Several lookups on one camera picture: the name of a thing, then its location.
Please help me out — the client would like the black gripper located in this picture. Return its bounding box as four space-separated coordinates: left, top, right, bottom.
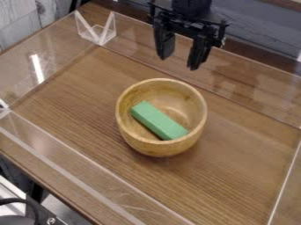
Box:
149 0 229 70

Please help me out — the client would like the green rectangular block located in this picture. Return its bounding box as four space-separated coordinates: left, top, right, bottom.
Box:
131 101 190 141

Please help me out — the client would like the brown wooden bowl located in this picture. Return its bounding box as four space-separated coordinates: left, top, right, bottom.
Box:
115 78 209 157

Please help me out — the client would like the clear acrylic corner bracket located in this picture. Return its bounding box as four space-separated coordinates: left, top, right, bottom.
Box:
74 11 117 46

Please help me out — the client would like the black metal table bracket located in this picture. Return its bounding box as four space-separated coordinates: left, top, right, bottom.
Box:
26 195 67 225

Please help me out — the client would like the black cable bottom left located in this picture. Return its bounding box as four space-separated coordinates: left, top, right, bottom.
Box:
0 197 42 225

